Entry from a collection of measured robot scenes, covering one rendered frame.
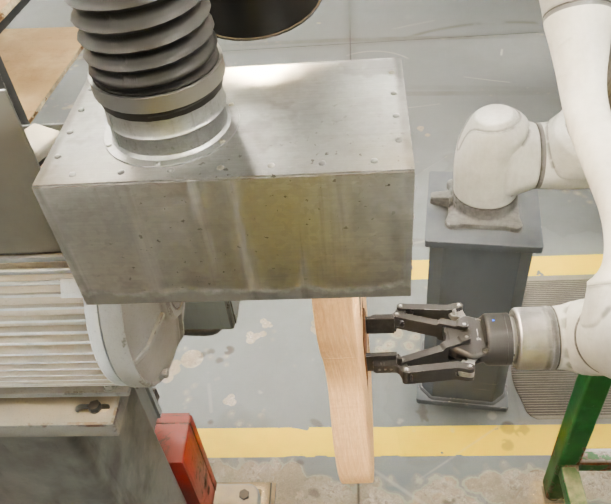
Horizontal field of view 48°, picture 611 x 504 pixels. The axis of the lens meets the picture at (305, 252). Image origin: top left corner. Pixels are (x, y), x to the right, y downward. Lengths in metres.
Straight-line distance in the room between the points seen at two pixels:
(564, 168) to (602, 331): 0.81
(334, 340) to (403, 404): 1.44
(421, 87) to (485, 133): 2.03
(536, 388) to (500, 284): 0.58
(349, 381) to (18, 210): 0.43
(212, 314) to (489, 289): 0.84
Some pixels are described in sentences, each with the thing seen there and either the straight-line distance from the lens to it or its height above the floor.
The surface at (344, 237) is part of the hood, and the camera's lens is 0.56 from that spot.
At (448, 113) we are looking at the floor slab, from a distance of 3.38.
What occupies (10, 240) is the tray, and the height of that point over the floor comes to 1.40.
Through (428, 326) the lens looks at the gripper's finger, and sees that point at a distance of 1.02.
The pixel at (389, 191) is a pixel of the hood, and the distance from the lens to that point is 0.53.
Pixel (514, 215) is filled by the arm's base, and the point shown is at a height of 0.72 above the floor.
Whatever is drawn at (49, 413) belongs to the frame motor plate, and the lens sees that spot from 0.95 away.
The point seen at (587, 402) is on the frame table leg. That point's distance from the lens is 1.67.
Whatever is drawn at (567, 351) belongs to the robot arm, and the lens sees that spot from 1.00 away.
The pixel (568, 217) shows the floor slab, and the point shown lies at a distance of 2.86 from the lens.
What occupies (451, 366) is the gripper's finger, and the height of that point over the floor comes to 1.07.
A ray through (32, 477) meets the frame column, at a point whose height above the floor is 0.95.
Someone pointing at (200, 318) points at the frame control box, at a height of 0.96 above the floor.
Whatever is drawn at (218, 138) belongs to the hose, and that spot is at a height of 1.53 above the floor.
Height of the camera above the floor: 1.84
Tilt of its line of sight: 44 degrees down
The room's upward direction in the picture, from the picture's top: 7 degrees counter-clockwise
